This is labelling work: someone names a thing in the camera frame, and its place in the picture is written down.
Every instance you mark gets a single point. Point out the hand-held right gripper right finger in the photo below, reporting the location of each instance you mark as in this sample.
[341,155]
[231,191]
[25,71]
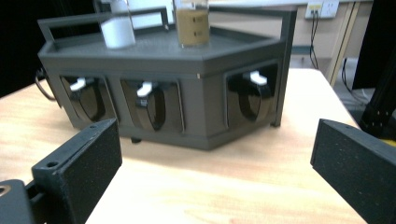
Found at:
[358,168]

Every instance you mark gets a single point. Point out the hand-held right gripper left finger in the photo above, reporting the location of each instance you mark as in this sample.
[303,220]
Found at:
[77,169]

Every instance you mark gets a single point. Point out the dark grey spice rack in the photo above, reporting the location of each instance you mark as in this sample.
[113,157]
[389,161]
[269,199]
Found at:
[199,102]

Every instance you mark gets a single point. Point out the glass jar with white powder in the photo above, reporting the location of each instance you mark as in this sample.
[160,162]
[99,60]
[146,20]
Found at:
[118,31]

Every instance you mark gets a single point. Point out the glass jar with brown powder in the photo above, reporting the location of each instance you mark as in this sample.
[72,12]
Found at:
[192,28]

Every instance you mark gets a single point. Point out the black metal stand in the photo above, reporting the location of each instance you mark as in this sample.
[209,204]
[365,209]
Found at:
[381,105]

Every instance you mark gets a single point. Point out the black spice drawer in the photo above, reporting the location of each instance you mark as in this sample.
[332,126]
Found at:
[250,99]
[90,101]
[152,107]

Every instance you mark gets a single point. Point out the white wall socket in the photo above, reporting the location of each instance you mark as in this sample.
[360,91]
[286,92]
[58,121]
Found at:
[328,7]

